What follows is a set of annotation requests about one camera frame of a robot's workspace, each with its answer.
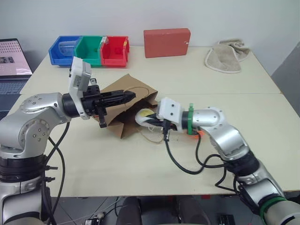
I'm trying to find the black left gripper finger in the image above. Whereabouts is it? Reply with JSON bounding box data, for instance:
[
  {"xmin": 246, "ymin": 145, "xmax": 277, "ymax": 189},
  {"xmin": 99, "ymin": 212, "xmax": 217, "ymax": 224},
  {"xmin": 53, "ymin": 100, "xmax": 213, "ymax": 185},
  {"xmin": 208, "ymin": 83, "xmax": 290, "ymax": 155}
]
[
  {"xmin": 104, "ymin": 91, "xmax": 137, "ymax": 106},
  {"xmin": 102, "ymin": 89, "xmax": 128, "ymax": 98}
]

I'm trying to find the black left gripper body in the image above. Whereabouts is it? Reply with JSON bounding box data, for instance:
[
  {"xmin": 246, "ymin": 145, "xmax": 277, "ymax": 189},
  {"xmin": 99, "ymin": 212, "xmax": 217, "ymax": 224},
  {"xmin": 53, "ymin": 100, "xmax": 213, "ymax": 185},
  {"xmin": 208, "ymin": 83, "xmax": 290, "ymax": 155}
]
[{"xmin": 81, "ymin": 84, "xmax": 108, "ymax": 129}]

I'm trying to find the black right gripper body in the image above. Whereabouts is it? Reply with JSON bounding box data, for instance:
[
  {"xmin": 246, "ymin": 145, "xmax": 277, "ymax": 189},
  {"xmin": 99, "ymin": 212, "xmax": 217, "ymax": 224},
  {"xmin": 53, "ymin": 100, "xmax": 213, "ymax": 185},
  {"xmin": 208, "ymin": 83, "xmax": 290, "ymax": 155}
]
[{"xmin": 160, "ymin": 119, "xmax": 179, "ymax": 132}]

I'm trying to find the white yellow plush toy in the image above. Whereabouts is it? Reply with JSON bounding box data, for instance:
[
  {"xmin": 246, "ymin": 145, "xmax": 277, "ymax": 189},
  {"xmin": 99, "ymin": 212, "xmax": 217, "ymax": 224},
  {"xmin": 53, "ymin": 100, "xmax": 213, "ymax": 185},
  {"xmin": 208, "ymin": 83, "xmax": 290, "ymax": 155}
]
[{"xmin": 135, "ymin": 108, "xmax": 165, "ymax": 132}]

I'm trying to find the brown paper bag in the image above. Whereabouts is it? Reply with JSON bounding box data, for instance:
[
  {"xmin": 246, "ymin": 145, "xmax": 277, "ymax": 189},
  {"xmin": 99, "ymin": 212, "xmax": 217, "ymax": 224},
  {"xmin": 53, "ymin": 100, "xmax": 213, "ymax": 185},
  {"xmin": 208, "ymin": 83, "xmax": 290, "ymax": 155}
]
[{"xmin": 93, "ymin": 74, "xmax": 165, "ymax": 145}]

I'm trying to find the small orange plastic piece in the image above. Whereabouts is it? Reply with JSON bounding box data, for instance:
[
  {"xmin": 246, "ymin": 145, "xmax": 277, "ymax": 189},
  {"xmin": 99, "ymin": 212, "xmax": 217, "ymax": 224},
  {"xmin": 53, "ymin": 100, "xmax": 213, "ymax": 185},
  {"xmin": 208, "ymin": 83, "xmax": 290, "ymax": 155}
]
[{"xmin": 187, "ymin": 130, "xmax": 206, "ymax": 139}]

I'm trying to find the red plastic storage bin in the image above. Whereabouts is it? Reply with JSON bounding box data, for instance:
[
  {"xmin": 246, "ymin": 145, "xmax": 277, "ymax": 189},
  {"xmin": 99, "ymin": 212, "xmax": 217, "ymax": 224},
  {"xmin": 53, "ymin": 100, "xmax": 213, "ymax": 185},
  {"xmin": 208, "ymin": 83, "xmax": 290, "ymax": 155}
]
[{"xmin": 100, "ymin": 35, "xmax": 131, "ymax": 69}]

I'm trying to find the green plastic storage bin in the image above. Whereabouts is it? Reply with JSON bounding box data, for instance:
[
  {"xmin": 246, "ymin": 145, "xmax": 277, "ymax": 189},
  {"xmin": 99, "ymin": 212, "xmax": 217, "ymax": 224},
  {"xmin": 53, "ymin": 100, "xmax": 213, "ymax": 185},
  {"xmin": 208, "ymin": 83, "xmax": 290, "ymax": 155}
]
[{"xmin": 75, "ymin": 35, "xmax": 105, "ymax": 68}]

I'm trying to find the blue plastic storage bin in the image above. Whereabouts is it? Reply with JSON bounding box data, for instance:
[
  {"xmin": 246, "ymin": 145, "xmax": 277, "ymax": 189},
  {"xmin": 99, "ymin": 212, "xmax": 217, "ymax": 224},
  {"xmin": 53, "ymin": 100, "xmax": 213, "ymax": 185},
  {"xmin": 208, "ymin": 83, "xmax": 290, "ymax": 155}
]
[{"xmin": 48, "ymin": 35, "xmax": 83, "ymax": 68}]

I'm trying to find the clear plastic measuring cup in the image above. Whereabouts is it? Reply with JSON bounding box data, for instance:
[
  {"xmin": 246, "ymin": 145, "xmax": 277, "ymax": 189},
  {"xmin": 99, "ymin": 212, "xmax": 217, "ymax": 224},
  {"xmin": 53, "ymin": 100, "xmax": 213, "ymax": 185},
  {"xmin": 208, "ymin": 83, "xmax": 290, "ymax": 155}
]
[{"xmin": 58, "ymin": 39, "xmax": 78, "ymax": 59}]

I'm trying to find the red brick-shaped foam block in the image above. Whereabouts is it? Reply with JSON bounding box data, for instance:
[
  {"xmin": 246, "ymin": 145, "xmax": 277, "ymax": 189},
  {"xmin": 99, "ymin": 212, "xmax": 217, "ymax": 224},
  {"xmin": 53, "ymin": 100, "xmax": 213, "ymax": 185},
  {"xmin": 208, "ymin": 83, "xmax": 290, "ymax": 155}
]
[{"xmin": 143, "ymin": 28, "xmax": 191, "ymax": 59}]

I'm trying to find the beige folded towel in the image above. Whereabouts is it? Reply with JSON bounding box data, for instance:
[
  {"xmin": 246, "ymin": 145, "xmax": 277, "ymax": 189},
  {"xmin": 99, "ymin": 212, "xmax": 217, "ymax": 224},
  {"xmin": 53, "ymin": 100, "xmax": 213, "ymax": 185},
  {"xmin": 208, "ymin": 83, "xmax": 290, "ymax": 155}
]
[{"xmin": 204, "ymin": 38, "xmax": 250, "ymax": 74}]

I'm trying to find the dark rounded shape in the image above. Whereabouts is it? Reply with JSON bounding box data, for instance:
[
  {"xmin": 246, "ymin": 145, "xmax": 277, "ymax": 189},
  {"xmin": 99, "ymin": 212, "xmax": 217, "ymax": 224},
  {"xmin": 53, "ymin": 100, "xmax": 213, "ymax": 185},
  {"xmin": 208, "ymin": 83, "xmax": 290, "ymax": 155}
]
[
  {"xmin": 175, "ymin": 195, "xmax": 213, "ymax": 225},
  {"xmin": 116, "ymin": 196, "xmax": 144, "ymax": 225}
]

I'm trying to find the open grey laptop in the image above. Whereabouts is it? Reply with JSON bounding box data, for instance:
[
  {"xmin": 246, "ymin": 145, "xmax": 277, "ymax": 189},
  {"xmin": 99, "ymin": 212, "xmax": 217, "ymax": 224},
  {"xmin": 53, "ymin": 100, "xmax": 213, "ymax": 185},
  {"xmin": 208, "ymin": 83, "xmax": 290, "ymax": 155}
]
[{"xmin": 0, "ymin": 38, "xmax": 33, "ymax": 113}]

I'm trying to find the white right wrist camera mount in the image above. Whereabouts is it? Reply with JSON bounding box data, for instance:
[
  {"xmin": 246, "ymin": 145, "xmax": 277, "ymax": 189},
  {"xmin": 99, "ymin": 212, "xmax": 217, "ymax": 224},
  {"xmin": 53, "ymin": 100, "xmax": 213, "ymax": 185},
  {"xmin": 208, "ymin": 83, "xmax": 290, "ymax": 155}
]
[{"xmin": 156, "ymin": 97, "xmax": 186, "ymax": 134}]

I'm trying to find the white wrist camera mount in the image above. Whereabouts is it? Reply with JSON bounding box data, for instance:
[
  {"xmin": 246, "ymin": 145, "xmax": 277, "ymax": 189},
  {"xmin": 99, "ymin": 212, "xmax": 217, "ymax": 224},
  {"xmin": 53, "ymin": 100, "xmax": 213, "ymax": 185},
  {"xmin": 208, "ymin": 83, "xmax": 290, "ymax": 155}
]
[
  {"xmin": 156, "ymin": 97, "xmax": 186, "ymax": 134},
  {"xmin": 67, "ymin": 56, "xmax": 92, "ymax": 120}
]

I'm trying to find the green wrist clamp ring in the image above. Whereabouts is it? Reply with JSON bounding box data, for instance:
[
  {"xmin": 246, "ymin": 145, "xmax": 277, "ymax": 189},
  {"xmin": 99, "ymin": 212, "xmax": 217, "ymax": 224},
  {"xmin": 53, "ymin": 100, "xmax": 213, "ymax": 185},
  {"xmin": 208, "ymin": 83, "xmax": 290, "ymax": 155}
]
[{"xmin": 187, "ymin": 102, "xmax": 200, "ymax": 136}]

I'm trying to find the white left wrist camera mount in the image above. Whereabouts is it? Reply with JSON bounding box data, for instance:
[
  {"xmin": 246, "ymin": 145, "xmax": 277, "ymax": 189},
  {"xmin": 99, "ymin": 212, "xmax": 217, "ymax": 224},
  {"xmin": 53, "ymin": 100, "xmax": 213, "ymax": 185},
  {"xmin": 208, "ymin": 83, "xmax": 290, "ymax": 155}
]
[{"xmin": 67, "ymin": 56, "xmax": 92, "ymax": 120}]

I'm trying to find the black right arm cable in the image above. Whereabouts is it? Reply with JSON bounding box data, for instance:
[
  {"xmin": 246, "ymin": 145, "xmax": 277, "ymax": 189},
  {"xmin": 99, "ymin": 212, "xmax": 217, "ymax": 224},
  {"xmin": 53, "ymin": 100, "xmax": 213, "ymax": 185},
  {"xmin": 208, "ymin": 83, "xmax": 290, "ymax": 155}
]
[{"xmin": 163, "ymin": 120, "xmax": 244, "ymax": 195}]

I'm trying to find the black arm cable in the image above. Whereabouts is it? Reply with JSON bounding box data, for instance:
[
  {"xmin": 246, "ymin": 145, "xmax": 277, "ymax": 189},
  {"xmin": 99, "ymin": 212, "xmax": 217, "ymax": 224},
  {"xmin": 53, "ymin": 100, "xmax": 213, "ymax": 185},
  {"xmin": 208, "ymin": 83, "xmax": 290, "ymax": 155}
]
[
  {"xmin": 40, "ymin": 121, "xmax": 71, "ymax": 225},
  {"xmin": 163, "ymin": 120, "xmax": 244, "ymax": 195}
]

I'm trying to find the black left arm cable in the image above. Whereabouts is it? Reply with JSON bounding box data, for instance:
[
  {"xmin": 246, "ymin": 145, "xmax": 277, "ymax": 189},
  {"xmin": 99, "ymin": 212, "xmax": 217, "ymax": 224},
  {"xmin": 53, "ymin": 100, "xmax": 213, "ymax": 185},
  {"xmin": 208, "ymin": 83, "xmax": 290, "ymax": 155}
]
[{"xmin": 40, "ymin": 121, "xmax": 71, "ymax": 225}]

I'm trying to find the white floor cable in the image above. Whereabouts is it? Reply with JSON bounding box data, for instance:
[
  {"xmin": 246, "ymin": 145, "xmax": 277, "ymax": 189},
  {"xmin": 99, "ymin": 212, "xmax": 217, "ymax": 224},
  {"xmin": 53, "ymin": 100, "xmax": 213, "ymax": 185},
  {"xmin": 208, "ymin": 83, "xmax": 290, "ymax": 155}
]
[{"xmin": 62, "ymin": 196, "xmax": 124, "ymax": 225}]

